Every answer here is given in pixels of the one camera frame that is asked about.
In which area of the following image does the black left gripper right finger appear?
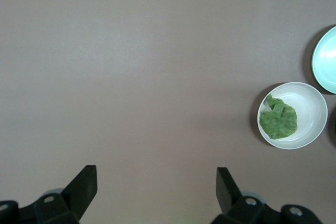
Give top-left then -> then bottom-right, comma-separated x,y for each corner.
212,167 -> 266,224

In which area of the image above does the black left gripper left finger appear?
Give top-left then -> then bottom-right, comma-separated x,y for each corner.
33,165 -> 98,224

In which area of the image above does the green lettuce leaf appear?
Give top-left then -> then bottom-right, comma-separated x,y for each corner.
259,94 -> 299,140

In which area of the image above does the beige plate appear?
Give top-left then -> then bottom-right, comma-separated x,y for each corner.
257,82 -> 329,151

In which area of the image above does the light green plate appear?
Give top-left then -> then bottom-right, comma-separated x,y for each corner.
311,24 -> 336,95

